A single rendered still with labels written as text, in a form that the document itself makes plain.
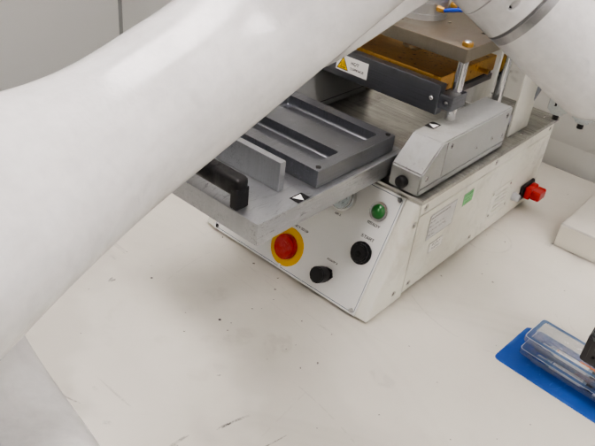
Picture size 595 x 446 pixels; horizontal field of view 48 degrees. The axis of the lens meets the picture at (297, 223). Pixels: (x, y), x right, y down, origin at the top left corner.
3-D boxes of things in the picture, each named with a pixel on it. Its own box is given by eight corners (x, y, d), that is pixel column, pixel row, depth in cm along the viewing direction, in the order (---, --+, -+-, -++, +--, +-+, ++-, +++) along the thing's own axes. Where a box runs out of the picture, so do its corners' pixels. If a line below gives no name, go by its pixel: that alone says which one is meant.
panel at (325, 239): (213, 226, 111) (253, 122, 107) (354, 316, 96) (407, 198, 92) (205, 226, 110) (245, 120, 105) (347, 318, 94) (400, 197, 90)
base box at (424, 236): (388, 137, 148) (402, 63, 138) (544, 208, 128) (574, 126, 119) (205, 223, 113) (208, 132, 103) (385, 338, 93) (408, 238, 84)
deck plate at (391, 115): (401, 62, 139) (402, 57, 138) (559, 120, 121) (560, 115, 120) (243, 118, 108) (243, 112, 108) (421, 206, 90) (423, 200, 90)
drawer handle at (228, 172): (166, 157, 85) (166, 128, 83) (248, 205, 77) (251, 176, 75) (153, 162, 84) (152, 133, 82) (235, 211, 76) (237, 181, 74)
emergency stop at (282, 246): (275, 251, 104) (284, 229, 104) (294, 264, 102) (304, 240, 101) (269, 251, 103) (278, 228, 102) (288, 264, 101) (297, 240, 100)
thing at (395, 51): (388, 42, 118) (397, -13, 113) (499, 81, 106) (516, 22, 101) (326, 61, 107) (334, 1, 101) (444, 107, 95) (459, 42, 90)
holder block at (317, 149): (287, 103, 103) (289, 87, 102) (392, 150, 93) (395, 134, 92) (207, 131, 92) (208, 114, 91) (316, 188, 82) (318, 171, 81)
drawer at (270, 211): (288, 120, 107) (292, 73, 103) (400, 173, 96) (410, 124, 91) (137, 177, 88) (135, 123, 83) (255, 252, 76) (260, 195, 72)
